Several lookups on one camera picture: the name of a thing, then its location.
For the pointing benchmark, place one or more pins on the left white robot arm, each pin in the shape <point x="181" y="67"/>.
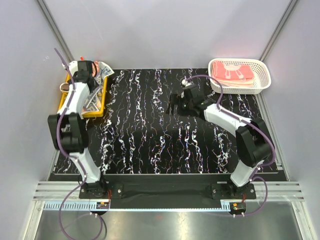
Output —
<point x="68" y="129"/>

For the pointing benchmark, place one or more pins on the white perforated basket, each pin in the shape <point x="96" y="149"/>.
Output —
<point x="262" y="77"/>

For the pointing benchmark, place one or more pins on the orange grey printed towel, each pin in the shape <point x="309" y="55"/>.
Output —
<point x="93" y="102"/>

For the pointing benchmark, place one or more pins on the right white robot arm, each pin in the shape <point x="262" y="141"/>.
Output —
<point x="255" y="148"/>

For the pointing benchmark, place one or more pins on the black marble pattern mat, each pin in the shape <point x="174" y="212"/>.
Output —
<point x="136" y="136"/>

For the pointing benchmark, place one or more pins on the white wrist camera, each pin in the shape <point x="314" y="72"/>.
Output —
<point x="73" y="67"/>
<point x="185" y="83"/>

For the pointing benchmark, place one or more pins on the small circuit board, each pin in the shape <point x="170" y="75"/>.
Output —
<point x="103" y="205"/>
<point x="238" y="206"/>

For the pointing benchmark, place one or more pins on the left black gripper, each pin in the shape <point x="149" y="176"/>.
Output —
<point x="96" y="86"/>

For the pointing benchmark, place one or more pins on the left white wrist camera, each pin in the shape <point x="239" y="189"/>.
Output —
<point x="73" y="67"/>

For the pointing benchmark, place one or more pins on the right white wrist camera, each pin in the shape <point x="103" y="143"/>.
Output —
<point x="185" y="83"/>

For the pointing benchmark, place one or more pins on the beige cloth loop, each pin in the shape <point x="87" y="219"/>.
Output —
<point x="64" y="87"/>

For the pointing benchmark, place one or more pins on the yellow plastic bin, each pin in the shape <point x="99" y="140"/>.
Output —
<point x="101" y="112"/>

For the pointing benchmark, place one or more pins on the left small circuit board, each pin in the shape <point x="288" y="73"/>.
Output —
<point x="103" y="205"/>

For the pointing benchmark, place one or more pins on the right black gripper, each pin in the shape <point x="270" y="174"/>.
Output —
<point x="174" y="100"/>

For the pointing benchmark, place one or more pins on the right small circuit board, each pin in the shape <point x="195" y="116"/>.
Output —
<point x="238" y="206"/>

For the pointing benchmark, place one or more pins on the plain pink towel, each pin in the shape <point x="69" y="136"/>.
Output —
<point x="238" y="83"/>

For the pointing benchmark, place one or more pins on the slotted white cable duct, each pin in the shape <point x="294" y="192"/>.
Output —
<point x="68" y="206"/>

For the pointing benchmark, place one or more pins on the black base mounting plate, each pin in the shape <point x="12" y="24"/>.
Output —
<point x="169" y="191"/>

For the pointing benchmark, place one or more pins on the pink bunny towel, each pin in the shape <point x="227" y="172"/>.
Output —
<point x="229" y="71"/>

